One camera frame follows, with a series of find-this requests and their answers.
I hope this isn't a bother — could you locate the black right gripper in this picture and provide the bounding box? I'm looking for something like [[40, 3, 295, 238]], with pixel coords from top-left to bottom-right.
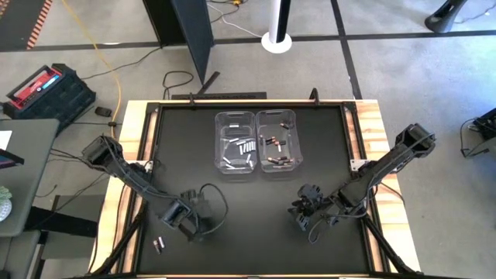
[[288, 184, 336, 233]]

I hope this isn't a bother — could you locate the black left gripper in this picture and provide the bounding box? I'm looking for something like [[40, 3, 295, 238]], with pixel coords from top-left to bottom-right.
[[162, 190, 213, 243]]

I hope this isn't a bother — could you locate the clear plastic bin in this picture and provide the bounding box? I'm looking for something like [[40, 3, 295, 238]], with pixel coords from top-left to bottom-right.
[[214, 111, 258, 175], [255, 108, 304, 174]]

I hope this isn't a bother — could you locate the flat black bar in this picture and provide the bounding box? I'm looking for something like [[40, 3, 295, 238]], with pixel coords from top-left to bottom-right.
[[170, 91, 268, 102]]

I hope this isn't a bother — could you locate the black partition foot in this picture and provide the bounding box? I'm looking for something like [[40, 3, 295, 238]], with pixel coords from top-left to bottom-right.
[[196, 71, 221, 96]]

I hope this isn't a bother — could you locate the small black pouch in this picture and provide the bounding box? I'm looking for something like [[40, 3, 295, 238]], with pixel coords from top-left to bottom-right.
[[94, 105, 114, 119]]

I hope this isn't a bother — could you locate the grey side table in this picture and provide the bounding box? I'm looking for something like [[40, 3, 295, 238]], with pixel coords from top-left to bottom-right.
[[0, 118, 61, 238]]

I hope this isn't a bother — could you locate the white pole with round base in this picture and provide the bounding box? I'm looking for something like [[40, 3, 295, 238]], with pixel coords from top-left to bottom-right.
[[260, 0, 293, 54]]

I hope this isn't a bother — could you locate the grey cabinet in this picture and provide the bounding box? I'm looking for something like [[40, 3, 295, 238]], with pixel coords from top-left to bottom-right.
[[0, 229, 43, 279]]

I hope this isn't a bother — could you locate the black and red tool case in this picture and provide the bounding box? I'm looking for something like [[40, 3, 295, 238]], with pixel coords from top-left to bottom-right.
[[2, 63, 98, 132]]

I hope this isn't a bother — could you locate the white and green woven ball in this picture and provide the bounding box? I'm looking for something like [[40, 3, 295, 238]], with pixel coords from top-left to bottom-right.
[[0, 185, 13, 223]]

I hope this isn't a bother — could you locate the dark partition panel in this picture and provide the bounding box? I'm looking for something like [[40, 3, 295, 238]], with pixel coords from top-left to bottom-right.
[[142, 0, 215, 85]]

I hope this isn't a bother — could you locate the black equipment box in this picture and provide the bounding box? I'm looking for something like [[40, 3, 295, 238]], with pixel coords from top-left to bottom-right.
[[471, 107, 496, 141]]

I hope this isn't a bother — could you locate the black stand base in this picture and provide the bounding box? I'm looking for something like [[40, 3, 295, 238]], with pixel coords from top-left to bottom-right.
[[424, 0, 470, 34]]

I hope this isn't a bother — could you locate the black mat with orange stripes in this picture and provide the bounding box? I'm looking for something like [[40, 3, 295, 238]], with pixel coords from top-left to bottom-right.
[[0, 0, 54, 51]]

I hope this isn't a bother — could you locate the yellow cable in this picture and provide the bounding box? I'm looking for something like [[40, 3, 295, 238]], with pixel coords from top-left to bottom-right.
[[60, 0, 123, 140]]

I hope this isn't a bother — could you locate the looped black cable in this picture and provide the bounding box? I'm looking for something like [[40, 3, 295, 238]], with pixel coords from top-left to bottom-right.
[[161, 70, 195, 101]]

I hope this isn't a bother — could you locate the long black cable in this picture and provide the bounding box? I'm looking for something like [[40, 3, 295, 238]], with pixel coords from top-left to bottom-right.
[[80, 46, 163, 81]]

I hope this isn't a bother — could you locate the white cable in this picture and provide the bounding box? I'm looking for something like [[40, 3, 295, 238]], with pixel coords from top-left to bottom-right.
[[206, 2, 265, 39]]

